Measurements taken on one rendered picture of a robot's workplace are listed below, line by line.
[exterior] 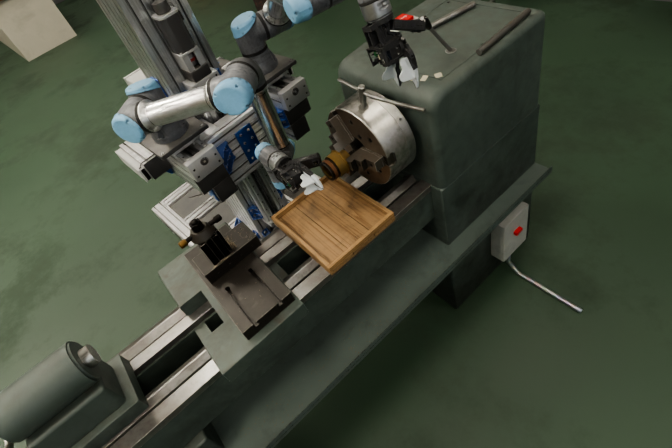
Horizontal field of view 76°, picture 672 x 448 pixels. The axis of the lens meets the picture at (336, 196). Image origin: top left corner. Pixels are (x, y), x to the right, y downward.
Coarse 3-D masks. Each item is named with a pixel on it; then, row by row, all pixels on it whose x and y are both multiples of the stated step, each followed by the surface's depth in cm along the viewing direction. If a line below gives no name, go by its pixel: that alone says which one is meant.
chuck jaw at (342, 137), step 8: (336, 112) 145; (328, 120) 144; (336, 120) 144; (336, 128) 144; (344, 128) 145; (328, 136) 147; (336, 136) 144; (344, 136) 145; (352, 136) 146; (336, 144) 144; (344, 144) 145
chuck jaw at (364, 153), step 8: (360, 152) 143; (368, 152) 142; (352, 160) 141; (360, 160) 140; (368, 160) 139; (376, 160) 138; (384, 160) 140; (392, 160) 139; (352, 168) 143; (360, 168) 143; (376, 168) 138
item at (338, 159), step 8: (336, 152) 143; (344, 152) 144; (328, 160) 143; (336, 160) 142; (344, 160) 142; (328, 168) 141; (336, 168) 142; (344, 168) 143; (328, 176) 146; (336, 176) 143
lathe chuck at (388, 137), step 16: (352, 96) 145; (352, 112) 137; (368, 112) 136; (384, 112) 137; (352, 128) 143; (368, 128) 134; (384, 128) 135; (352, 144) 153; (368, 144) 141; (384, 144) 135; (400, 144) 138; (400, 160) 141; (368, 176) 157; (384, 176) 147
